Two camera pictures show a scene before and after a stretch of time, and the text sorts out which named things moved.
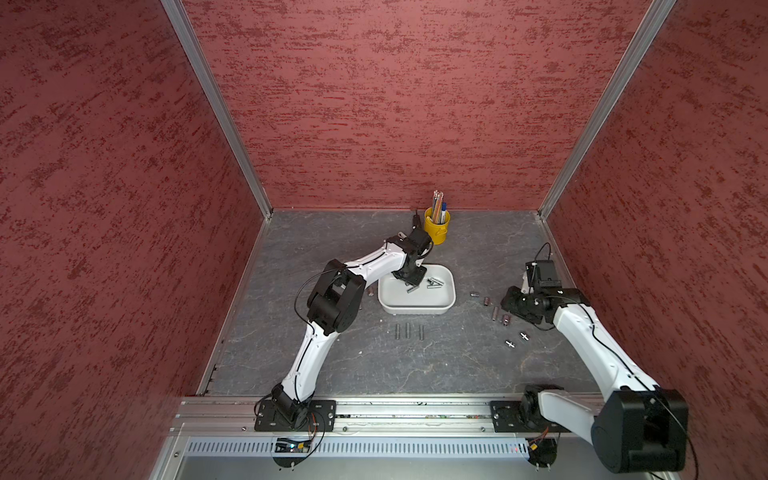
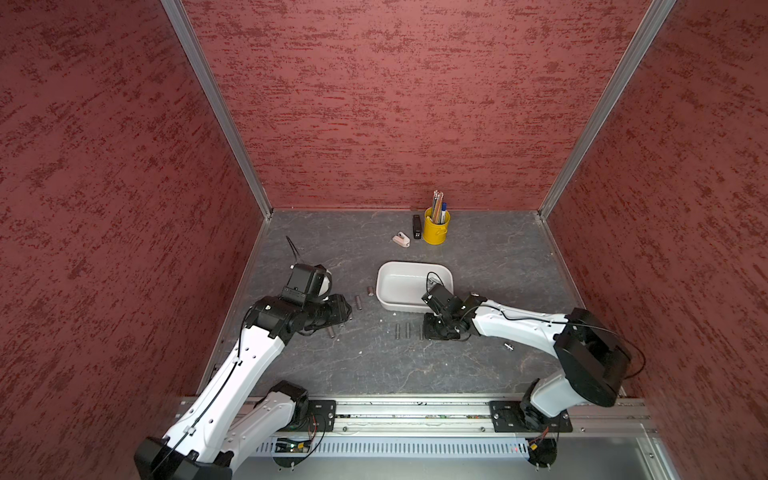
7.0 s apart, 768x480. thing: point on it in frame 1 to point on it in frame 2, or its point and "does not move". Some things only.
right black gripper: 508,303 to 430,332
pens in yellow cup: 438,208 does not move
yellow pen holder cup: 437,232 does not move
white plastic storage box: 436,293 does not move
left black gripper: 414,281 to 337,305
